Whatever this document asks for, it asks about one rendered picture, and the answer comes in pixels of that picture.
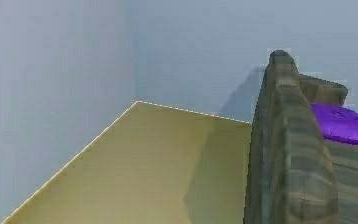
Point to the grey-brown striped sofa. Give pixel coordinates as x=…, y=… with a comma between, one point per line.
x=293, y=150

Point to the purple cushion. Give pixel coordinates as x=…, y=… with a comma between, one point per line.
x=342, y=125

